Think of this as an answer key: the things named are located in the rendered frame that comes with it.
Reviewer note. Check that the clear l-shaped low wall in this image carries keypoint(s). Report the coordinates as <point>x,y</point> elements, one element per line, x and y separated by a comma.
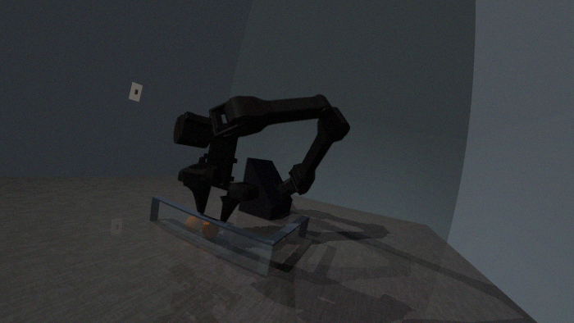
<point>250,253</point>

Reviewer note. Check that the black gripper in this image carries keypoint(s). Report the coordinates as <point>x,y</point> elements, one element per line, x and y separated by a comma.
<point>237,192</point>

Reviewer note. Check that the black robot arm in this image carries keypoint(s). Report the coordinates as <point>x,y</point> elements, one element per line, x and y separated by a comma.
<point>247,115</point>

